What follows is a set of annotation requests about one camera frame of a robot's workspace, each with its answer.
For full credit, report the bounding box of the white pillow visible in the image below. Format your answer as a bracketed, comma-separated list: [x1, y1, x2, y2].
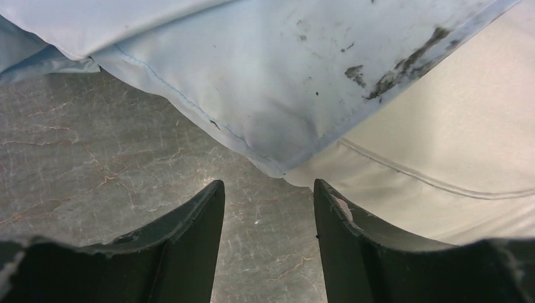
[285, 1, 534, 244]

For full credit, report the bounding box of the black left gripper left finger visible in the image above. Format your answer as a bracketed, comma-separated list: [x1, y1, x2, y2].
[83, 180, 225, 302]

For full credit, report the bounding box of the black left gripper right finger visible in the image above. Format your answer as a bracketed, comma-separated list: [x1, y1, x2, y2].
[314, 179, 456, 302]

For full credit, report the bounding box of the light blue pillowcase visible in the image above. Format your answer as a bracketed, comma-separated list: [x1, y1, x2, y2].
[1, 1, 515, 177]

